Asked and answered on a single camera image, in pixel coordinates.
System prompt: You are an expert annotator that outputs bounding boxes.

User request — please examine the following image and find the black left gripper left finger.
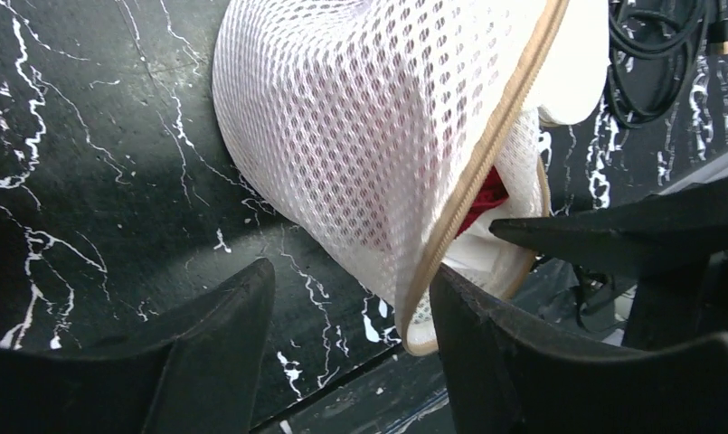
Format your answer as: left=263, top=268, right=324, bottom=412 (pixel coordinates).
left=0, top=259, right=276, bottom=433

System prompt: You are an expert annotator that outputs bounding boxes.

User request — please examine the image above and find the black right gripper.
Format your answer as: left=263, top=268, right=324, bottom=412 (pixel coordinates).
left=489, top=176, right=728, bottom=351

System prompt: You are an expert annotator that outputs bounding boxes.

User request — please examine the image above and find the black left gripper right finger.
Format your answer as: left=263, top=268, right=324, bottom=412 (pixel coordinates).
left=430, top=266, right=728, bottom=433

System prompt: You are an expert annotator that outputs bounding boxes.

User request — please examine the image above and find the crimson red bra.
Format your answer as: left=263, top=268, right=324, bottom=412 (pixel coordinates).
left=455, top=167, right=509, bottom=238

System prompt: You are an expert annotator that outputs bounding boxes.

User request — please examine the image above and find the white mesh bag beige trim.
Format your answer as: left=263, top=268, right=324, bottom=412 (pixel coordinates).
left=213, top=1, right=609, bottom=355

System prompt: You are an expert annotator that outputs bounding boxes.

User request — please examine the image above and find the black coiled cable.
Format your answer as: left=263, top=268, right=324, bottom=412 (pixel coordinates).
left=602, top=0, right=728, bottom=130

